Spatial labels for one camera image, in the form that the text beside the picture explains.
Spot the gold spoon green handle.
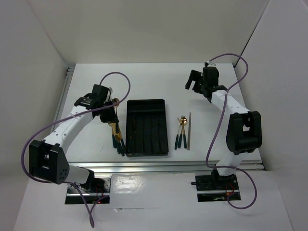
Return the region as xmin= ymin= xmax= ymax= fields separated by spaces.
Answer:
xmin=113 ymin=98 xmax=120 ymax=116
xmin=180 ymin=116 xmax=188 ymax=149
xmin=109 ymin=123 xmax=117 ymax=148

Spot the gold fork green handle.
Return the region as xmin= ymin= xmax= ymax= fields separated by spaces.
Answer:
xmin=178 ymin=129 xmax=182 ymax=148
xmin=128 ymin=120 xmax=135 ymax=153

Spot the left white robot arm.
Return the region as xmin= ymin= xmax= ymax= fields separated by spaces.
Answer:
xmin=29 ymin=97 xmax=119 ymax=192

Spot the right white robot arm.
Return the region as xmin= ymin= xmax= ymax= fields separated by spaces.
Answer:
xmin=185 ymin=66 xmax=262 ymax=189

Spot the black cutlery tray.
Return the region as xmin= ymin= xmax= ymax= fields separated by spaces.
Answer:
xmin=126 ymin=99 xmax=169 ymax=157

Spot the metal chopstick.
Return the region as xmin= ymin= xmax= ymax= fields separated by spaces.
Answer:
xmin=187 ymin=118 xmax=191 ymax=150
xmin=187 ymin=112 xmax=192 ymax=150

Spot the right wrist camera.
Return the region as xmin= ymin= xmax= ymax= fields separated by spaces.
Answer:
xmin=205 ymin=61 xmax=216 ymax=68

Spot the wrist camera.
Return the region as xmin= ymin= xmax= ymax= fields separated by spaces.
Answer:
xmin=92 ymin=84 xmax=113 ymax=103
xmin=205 ymin=61 xmax=216 ymax=68

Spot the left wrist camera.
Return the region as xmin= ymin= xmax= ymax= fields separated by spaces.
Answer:
xmin=92 ymin=84 xmax=113 ymax=103

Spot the gold knife green handle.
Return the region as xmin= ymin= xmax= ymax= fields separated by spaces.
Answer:
xmin=114 ymin=128 xmax=122 ymax=154
xmin=115 ymin=123 xmax=125 ymax=156

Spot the aluminium frame rail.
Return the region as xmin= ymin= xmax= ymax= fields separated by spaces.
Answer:
xmin=38 ymin=63 xmax=265 ymax=174

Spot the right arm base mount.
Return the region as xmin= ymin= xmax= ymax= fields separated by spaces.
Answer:
xmin=191 ymin=174 xmax=241 ymax=202

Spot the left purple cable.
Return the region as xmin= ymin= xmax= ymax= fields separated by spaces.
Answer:
xmin=21 ymin=71 xmax=131 ymax=228

